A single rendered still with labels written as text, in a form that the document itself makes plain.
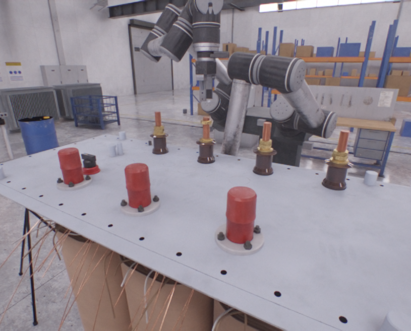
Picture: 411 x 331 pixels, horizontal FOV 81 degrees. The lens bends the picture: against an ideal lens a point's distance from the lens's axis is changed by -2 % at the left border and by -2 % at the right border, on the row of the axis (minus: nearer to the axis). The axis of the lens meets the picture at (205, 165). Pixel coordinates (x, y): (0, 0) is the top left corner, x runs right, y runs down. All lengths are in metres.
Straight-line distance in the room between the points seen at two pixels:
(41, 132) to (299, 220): 5.22
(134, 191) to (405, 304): 0.66
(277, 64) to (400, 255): 0.87
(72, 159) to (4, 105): 8.22
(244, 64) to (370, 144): 4.11
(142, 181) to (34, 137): 4.94
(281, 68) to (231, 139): 0.45
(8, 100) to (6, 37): 6.32
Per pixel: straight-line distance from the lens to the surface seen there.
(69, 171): 0.99
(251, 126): 2.71
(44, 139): 5.61
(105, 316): 1.50
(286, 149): 3.14
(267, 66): 1.25
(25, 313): 2.61
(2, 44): 14.93
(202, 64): 1.01
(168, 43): 1.17
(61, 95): 10.18
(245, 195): 0.57
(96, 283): 1.35
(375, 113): 5.76
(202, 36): 1.03
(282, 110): 2.03
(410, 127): 8.96
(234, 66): 1.34
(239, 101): 1.35
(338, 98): 5.71
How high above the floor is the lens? 1.76
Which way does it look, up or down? 22 degrees down
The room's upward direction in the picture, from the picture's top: straight up
